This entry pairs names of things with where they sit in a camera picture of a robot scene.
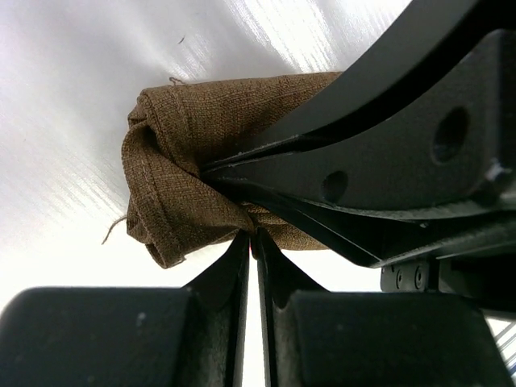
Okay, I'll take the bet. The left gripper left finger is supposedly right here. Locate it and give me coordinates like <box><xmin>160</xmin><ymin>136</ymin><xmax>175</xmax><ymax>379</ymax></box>
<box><xmin>1</xmin><ymin>233</ymin><xmax>250</xmax><ymax>386</ymax></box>

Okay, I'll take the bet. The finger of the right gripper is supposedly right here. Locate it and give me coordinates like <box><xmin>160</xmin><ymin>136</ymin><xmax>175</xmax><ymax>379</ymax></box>
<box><xmin>202</xmin><ymin>1</ymin><xmax>515</xmax><ymax>219</ymax></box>

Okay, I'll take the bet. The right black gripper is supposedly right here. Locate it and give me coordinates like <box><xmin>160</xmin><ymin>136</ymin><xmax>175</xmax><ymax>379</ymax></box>
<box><xmin>247</xmin><ymin>197</ymin><xmax>515</xmax><ymax>320</ymax></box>

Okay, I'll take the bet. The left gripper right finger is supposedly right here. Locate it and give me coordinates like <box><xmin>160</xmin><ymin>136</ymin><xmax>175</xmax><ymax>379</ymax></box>
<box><xmin>256</xmin><ymin>230</ymin><xmax>512</xmax><ymax>386</ymax></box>

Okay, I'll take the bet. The brown cloth napkin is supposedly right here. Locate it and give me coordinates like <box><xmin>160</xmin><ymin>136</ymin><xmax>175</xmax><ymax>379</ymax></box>
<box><xmin>121</xmin><ymin>72</ymin><xmax>337</xmax><ymax>268</ymax></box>

